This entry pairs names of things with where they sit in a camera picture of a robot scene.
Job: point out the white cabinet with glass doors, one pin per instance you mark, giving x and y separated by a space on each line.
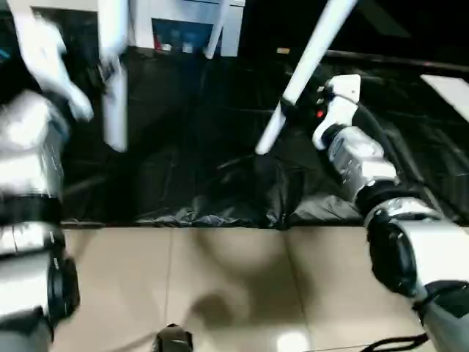
176 18

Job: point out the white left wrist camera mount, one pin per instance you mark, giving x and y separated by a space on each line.
55 66

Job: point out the black metal frame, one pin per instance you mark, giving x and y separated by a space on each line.
395 60

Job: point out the tan label tag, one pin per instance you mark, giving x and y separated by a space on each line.
283 50

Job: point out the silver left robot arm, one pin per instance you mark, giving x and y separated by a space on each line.
29 165

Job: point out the white plastic table leg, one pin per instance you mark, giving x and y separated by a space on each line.
217 33
311 55
115 110

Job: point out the white flat panel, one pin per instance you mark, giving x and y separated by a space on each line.
448 93

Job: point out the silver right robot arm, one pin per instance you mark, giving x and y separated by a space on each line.
403 227

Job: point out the black plastic mat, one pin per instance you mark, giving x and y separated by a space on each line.
220 146

